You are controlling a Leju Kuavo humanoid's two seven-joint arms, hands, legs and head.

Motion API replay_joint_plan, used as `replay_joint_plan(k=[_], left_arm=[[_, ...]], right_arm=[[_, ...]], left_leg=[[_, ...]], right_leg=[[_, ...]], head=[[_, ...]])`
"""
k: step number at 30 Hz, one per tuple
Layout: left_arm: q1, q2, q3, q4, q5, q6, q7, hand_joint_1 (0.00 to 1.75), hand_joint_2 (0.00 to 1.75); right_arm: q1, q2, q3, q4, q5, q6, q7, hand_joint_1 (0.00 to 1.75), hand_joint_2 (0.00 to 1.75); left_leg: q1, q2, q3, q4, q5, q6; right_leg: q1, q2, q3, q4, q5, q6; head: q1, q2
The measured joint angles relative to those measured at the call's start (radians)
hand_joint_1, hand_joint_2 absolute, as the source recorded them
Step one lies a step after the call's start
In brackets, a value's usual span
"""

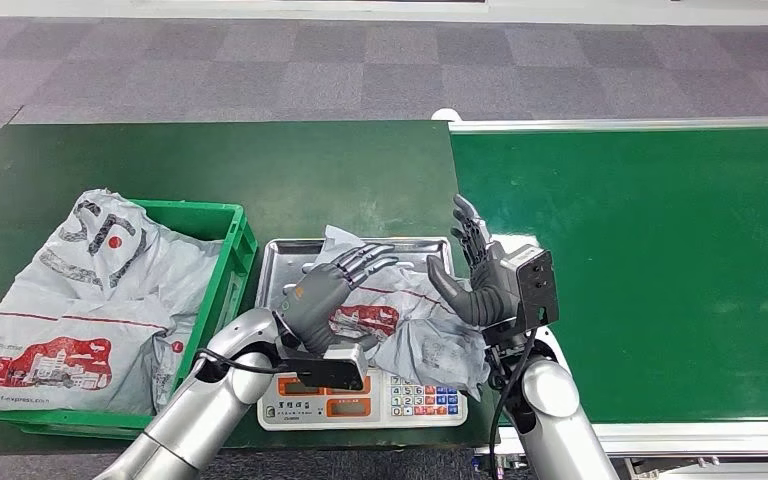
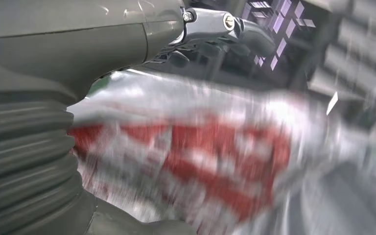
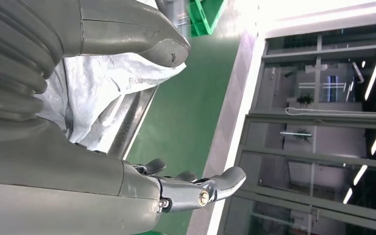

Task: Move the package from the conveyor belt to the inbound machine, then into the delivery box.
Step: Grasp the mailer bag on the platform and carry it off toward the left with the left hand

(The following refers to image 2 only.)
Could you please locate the small white courier bag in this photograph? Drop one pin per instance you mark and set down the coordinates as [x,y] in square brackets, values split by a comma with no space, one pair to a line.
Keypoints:
[207,155]

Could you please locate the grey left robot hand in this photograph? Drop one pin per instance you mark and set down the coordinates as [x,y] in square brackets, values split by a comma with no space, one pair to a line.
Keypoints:
[61,45]

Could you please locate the dark green table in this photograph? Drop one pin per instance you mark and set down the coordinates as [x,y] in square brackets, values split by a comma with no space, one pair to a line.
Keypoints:
[98,86]

